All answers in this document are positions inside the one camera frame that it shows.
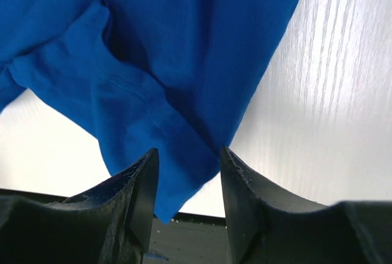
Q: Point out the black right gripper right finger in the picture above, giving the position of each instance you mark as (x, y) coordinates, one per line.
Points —
(269, 224)

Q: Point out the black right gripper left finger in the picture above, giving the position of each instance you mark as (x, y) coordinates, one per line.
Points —
(108, 223)

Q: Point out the royal blue printed t-shirt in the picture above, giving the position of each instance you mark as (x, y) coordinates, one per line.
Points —
(176, 75)

